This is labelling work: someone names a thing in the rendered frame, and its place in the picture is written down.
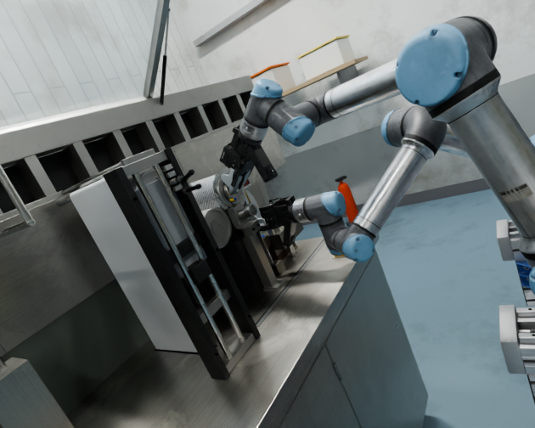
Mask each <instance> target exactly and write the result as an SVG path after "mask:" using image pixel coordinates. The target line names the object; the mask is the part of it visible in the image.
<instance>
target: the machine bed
mask: <svg viewBox="0 0 535 428"><path fill-rule="evenodd" d="M323 239H324V237H318V238H313V239H303V240H297V241H295V243H296V245H297V247H298V248H297V249H296V252H298V256H296V257H294V258H290V257H289V258H288V259H287V260H286V261H285V262H284V266H285V270H284V271H283V272H282V273H281V275H277V276H275V277H276V279H277V280H280V279H284V281H285V283H284V284H283V286H282V287H281V288H280V289H279V290H277V291H263V292H262V293H261V294H260V295H259V296H242V297H243V299H244V301H245V304H246V306H247V307H248V310H249V312H250V314H251V316H252V318H253V320H254V322H255V323H256V322H257V321H258V319H259V318H260V317H261V316H262V315H263V314H264V313H265V312H266V310H267V309H268V308H269V306H270V305H271V304H272V303H273V301H274V300H275V299H276V297H277V296H278V295H279V293H280V292H281V291H282V290H283V288H284V287H285V286H286V285H287V284H288V283H289V282H290V280H291V279H292V278H293V276H294V275H295V274H296V272H297V271H298V270H299V269H300V267H301V266H302V265H303V263H304V262H305V261H306V260H307V259H308V257H310V255H311V254H312V253H313V252H314V250H315V249H316V248H317V247H318V245H319V244H320V243H321V241H322V240H323ZM333 256H334V255H332V254H330V252H329V249H328V248H327V246H326V244H325V243H324V244H323V246H322V247H321V248H320V250H319V251H318V252H317V254H316V255H315V256H314V258H313V259H312V260H311V261H310V262H309V263H308V264H307V266H306V267H305V269H304V270H303V271H302V272H301V274H300V275H299V276H298V278H297V279H296V281H295V282H294V283H293V284H292V286H291V287H290V288H289V289H288V290H287V291H286V293H285V294H284V295H283V297H282V298H281V299H280V301H279V302H278V303H277V305H276V306H275V307H274V308H273V310H272V311H271V312H270V313H269V314H268V316H267V317H266V318H265V320H264V321H263V322H262V324H261V325H260V326H259V327H257V328H258V331H259V333H260V336H259V338H258V339H257V340H254V342H253V343H252V344H251V346H250V347H249V349H248V350H247V351H246V352H245V354H244V355H243V357H242V358H241V359H240V360H239V361H238V363H237V364H236V365H235V366H234V368H233V369H232V371H231V372H230V376H229V377H228V378H227V380H217V379H212V378H211V376H210V374H209V372H208V371H207V369H206V366H205V365H204V363H203V361H202V360H201V358H200V355H197V354H187V353H178V352H159V351H154V349H155V346H154V344H153V342H152V340H151V339H149V340H148V341H147V342H145V343H144V344H143V345H142V346H141V347H140V348H139V349H138V350H137V351H136V352H135V353H134V354H133V355H132V356H131V357H130V358H129V359H128V360H127V361H125V362H124V363H123V364H122V365H121V366H120V367H119V368H118V369H116V370H115V371H114V372H113V373H112V374H111V375H110V376H109V377H108V378H107V379H105V380H104V381H103V382H102V383H101V384H100V385H99V386H98V387H97V388H95V389H94V390H93V391H92V392H91V393H90V394H89V395H88V396H87V397H85V398H84V399H83V400H82V401H81V402H80V403H79V404H78V405H77V406H76V407H74V408H73V409H72V410H71V411H70V412H69V413H68V414H67V415H66V416H67V418H68V419H69V421H70V422H71V424H73V426H74V427H75V428H274V426H275V425H276V423H277V421H278V419H279V417H280V415H281V414H282V412H283V410H284V408H285V406H286V404H287V402H288V401H289V400H290V397H291V395H292V394H293V392H294V390H295V388H296V387H297V385H298V383H299V381H300V379H301V377H302V376H303V374H304V372H305V371H306V369H307V366H308V364H310V362H311V360H312V358H313V356H314V354H315V352H316V351H317V350H318V347H319V345H320V343H321V342H322V340H323V338H324V336H325V335H326V333H327V331H328V329H329V327H330V326H331V324H332V322H333V320H334V319H335V316H336V314H337V313H338V312H339V310H340V308H341V305H342V304H343V302H344V300H345V299H346V297H347V295H348V293H349V291H350V289H351V288H352V286H353V284H354V282H355V281H356V279H357V277H358V275H359V274H360V272H361V270H362V268H363V266H364V264H365V262H355V261H353V260H350V259H348V258H346V257H342V258H334V259H332V257H333ZM212 317H213V319H214V321H215V323H216V325H217V327H218V329H219V331H220V333H221V334H222V337H223V339H224V340H225V342H226V344H227V346H228V348H229V347H230V346H231V345H232V344H233V343H234V341H235V340H236V339H237V335H236V334H235V332H234V329H233V327H232V325H231V323H230V322H229V320H228V317H227V315H226V313H225V312H224V310H223V308H222V307H220V308H219V309H218V310H217V311H216V312H215V313H214V314H213V316H212Z"/></svg>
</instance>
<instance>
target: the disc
mask: <svg viewBox="0 0 535 428"><path fill-rule="evenodd" d="M230 171H231V169H229V168H223V169H220V170H219V171H218V172H217V173H216V174H215V176H214V178H213V184H212V187H213V193H214V196H215V198H216V200H217V203H218V204H219V205H220V206H221V207H222V208H223V209H224V210H225V211H227V209H229V208H230V207H228V206H226V205H225V204H224V203H223V202H222V200H221V198H220V196H219V193H218V190H217V183H218V179H219V178H220V177H221V176H222V175H223V173H226V172H229V173H230ZM242 188H243V192H244V195H243V200H242V202H241V203H242V205H243V206H244V203H245V186H243V187H242Z"/></svg>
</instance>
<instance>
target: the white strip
mask: <svg viewBox="0 0 535 428"><path fill-rule="evenodd" d="M69 202H73V204H74V206H75V208H76V209H77V211H78V213H79V214H80V216H81V218H82V220H83V222H84V223H85V225H86V226H87V229H88V231H89V232H90V234H91V235H92V237H93V239H94V241H95V243H96V244H97V246H98V248H99V249H100V251H101V253H102V255H103V257H104V259H105V260H106V262H107V263H108V265H109V267H110V269H111V271H112V273H113V274H114V275H115V278H116V280H117V281H118V283H119V285H120V287H121V288H122V290H123V292H124V293H125V295H126V297H127V299H128V300H129V302H130V304H131V305H132V308H133V310H134V311H135V313H136V314H137V316H138V318H139V320H140V322H141V323H142V325H143V327H144V328H145V330H146V332H147V334H148V335H149V338H150V339H151V340H152V342H153V344H154V346H155V349H154V351H159V352H178V353H187V354H197V355H199V353H198V352H197V350H196V348H195V347H194V344H193V342H192V341H191V339H190V337H189V335H188V333H187V331H186V329H185V328H184V326H183V324H182V322H181V320H180V318H179V317H178V315H177V313H176V311H175V309H174V307H173V305H172V304H171V302H170V300H169V298H168V296H167V294H166V292H165V291H164V289H163V287H162V285H161V282H160V281H159V280H158V278H157V276H156V274H155V271H154V270H153V268H152V267H151V265H150V263H149V260H148V258H147V257H146V255H145V254H144V251H143V249H142V247H141V246H140V244H139V243H138V240H137V238H136V236H135V235H134V233H133V231H132V229H131V227H130V225H129V224H128V222H127V220H126V218H125V216H124V214H123V213H122V211H121V208H120V207H119V205H118V203H117V202H116V200H115V197H114V195H113V194H112V192H111V191H110V188H109V186H108V184H107V182H106V181H105V180H104V178H103V179H101V180H99V181H97V182H95V183H92V184H90V185H88V186H86V187H84V188H82V189H79V190H77V191H75V192H73V193H71V194H69V195H66V196H65V197H63V198H61V199H59V200H56V205H57V206H62V205H65V204H67V203H69Z"/></svg>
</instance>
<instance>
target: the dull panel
mask: <svg viewBox="0 0 535 428"><path fill-rule="evenodd" d="M149 339H150V338H149V335H148V334H147V332H146V330H145V328H144V327H143V325H142V323H141V322H140V320H139V318H138V316H137V314H136V313H135V311H134V310H133V308H132V305H131V304H130V302H129V300H128V299H127V297H126V295H125V293H124V292H123V290H122V288H121V287H120V285H119V283H118V281H117V280H116V279H114V280H112V281H111V282H110V283H108V284H107V285H106V286H104V287H103V288H101V289H100V290H98V291H96V292H95V293H93V294H92V295H90V296H89V297H88V298H87V299H85V300H84V301H82V302H80V303H79V304H77V305H76V306H74V307H73V308H72V309H70V310H69V311H67V312H66V313H64V314H63V315H61V316H60V317H58V318H56V319H55V320H54V321H53V322H51V323H50V324H48V325H46V326H45V327H44V328H42V329H40V330H39V331H37V332H36V333H35V334H34V335H32V336H30V337H29V338H27V339H26V340H24V341H23V342H21V343H20V344H19V345H18V346H16V347H14V348H13V349H11V350H10V351H8V352H6V353H5V354H3V355H2V356H1V358H2V360H3V361H4V362H6V361H7V360H9V359H10V358H22V359H27V360H29V362H30V363H31V365H32V366H33V368H34V369H35V371H36V372H37V373H38V375H39V376H40V378H41V379H42V381H43V382H44V384H45V385H46V387H47V388H48V389H49V391H50V392H51V394H52V395H53V397H54V399H55V400H56V401H57V403H58V404H59V406H60V407H61V408H62V410H63V411H64V413H65V415H67V414H68V413H69V412H70V411H71V410H72V409H73V408H74V407H76V406H77V405H78V404H79V403H80V402H81V401H82V400H83V399H84V398H85V397H87V396H88V395H89V394H90V393H91V392H92V391H93V390H94V389H95V388H97V387H98V386H99V385H100V384H101V383H102V382H103V381H104V380H105V379H107V378H108V377H109V376H110V375H111V374H112V373H113V372H114V371H115V370H116V369H118V368H119V367H120V366H121V365H122V364H123V363H124V362H125V361H127V360H128V359H129V358H130V357H131V356H132V355H133V354H134V353H135V352H136V351H137V350H138V349H139V348H140V347H141V346H142V345H143V344H144V343H145V342H147V341H148V340H149Z"/></svg>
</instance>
